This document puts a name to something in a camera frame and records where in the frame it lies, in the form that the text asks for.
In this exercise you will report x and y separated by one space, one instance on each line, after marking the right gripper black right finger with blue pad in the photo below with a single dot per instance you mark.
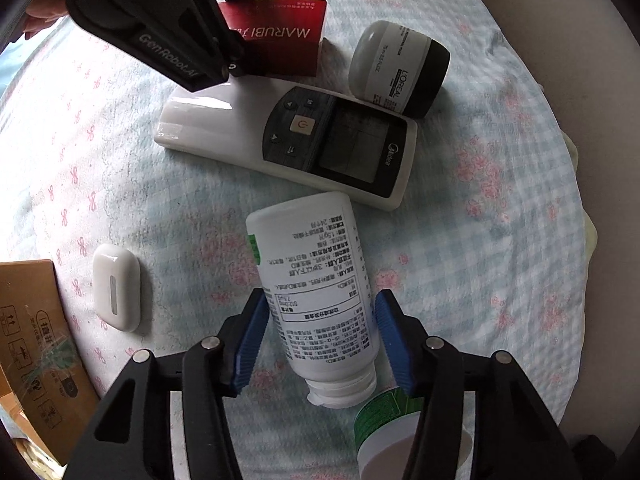
515 435

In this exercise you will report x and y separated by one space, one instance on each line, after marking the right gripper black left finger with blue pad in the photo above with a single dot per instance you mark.
129 435

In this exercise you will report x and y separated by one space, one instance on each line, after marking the red small carton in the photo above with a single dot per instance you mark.
282 38

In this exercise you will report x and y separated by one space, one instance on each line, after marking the white remote control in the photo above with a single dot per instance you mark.
296 132

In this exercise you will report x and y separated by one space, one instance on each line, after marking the white earbuds case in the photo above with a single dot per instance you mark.
117 287

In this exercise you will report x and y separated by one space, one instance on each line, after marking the white pill bottle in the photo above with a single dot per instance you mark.
311 266

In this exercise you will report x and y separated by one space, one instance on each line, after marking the person hand at gripper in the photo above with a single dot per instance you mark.
42 14

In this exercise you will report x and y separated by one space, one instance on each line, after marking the brown cardboard box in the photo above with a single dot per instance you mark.
44 385

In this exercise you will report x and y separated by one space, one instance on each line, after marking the green white round container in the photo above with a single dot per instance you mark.
384 430

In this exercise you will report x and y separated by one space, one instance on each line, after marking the grey black cosmetic jar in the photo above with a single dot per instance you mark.
398 68

